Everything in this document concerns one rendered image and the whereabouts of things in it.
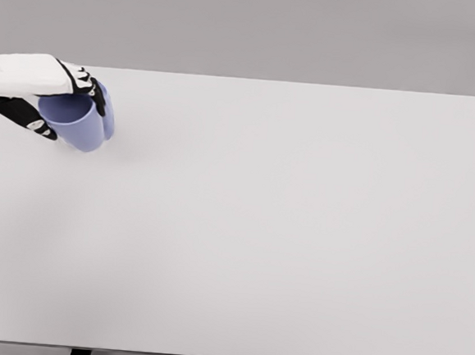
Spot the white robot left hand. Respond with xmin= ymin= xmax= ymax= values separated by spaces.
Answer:
xmin=0 ymin=49 xmax=111 ymax=146

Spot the light blue plastic cup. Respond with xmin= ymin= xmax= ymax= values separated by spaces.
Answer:
xmin=34 ymin=89 xmax=107 ymax=154
xmin=91 ymin=79 xmax=121 ymax=143

